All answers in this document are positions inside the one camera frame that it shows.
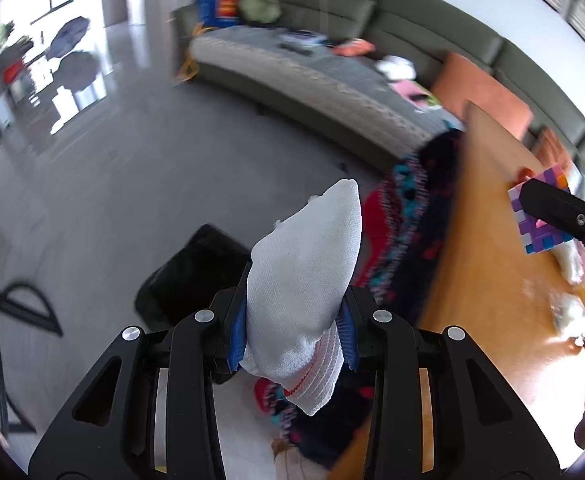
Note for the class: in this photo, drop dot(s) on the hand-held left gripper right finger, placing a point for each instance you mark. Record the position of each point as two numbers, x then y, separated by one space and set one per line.
347 332

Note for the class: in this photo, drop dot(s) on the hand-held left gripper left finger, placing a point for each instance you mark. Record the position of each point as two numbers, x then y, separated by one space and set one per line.
237 340

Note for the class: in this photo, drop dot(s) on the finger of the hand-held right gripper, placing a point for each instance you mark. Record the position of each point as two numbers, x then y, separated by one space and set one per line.
567 212

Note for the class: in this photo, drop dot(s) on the purple white checkered cube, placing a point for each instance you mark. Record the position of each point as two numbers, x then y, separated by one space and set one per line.
522 220

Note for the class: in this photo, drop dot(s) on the white sock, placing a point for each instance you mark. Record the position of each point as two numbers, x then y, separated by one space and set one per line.
302 280

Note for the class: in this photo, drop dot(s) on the small orange cushion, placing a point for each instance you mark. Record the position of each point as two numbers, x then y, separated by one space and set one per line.
552 152

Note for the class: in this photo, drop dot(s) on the white crumpled tissue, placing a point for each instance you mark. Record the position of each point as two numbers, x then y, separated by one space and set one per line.
570 315

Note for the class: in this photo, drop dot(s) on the colourful knitted blanket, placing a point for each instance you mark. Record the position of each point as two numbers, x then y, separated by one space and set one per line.
412 220

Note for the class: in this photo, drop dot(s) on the large orange cushion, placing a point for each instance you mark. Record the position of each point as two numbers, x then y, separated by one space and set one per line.
477 92

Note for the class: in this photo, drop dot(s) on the pink book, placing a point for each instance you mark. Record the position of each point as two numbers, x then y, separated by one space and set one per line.
410 91

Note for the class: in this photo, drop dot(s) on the white plush toy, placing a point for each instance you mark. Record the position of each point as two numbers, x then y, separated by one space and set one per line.
395 66

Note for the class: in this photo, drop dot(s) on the grey-green sofa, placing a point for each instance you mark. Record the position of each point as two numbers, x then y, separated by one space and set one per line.
422 15

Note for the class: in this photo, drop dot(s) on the orange pink toy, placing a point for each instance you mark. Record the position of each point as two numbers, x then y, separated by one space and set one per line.
353 48

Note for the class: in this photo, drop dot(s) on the stack of booklets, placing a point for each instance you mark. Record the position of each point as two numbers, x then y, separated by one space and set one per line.
300 41

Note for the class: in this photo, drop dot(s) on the grey open umbrella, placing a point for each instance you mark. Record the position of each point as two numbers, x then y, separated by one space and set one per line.
77 71

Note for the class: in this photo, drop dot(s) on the green round cushion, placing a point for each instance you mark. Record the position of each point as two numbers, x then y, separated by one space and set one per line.
258 8

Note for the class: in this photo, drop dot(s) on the blue shopping bag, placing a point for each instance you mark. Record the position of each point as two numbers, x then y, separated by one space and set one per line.
217 5

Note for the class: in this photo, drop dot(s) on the dark blue open umbrella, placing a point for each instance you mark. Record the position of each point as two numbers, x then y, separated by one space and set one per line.
68 36

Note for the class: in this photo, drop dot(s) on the cluttered shelf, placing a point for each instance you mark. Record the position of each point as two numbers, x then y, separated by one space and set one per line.
15 72

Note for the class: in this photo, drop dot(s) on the black floor frame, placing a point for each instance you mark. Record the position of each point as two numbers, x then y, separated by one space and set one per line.
27 310

